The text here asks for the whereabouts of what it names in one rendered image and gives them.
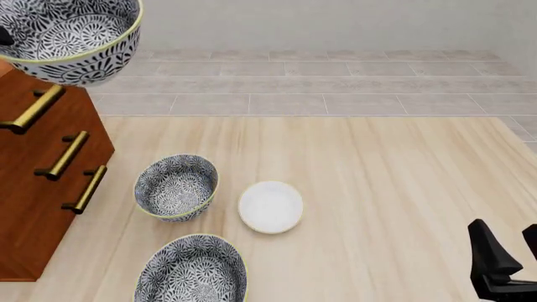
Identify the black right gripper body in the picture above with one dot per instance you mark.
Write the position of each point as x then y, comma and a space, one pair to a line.
503, 291

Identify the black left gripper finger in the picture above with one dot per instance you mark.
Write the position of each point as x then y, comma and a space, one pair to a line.
4, 37

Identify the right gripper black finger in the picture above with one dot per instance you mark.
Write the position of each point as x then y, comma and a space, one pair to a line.
533, 236
488, 255

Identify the large black white patterned bowl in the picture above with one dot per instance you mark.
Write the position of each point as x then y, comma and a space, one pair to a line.
79, 37

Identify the red-brown wooden cabinet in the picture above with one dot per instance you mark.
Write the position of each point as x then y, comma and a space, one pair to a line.
38, 226

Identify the small white plate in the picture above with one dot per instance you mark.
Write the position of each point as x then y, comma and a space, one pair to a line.
270, 207

